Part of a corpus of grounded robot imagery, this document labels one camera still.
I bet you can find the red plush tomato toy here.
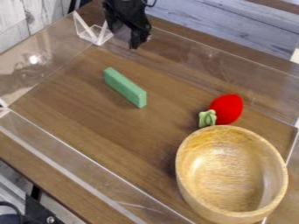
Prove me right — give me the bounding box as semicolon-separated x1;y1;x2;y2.
199;94;243;128

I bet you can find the wooden bowl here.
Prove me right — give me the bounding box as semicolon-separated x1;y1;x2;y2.
175;125;289;224

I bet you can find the green rectangular block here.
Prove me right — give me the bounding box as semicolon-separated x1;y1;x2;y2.
103;67;147;108

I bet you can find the black cable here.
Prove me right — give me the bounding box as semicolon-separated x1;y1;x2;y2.
0;200;24;224

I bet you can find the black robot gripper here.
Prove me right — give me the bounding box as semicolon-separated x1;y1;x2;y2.
103;0;152;49

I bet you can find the black clamp under table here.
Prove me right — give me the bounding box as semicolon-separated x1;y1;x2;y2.
23;185;66;224

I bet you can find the clear acrylic tray enclosure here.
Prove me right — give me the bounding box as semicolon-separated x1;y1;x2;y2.
0;18;299;224

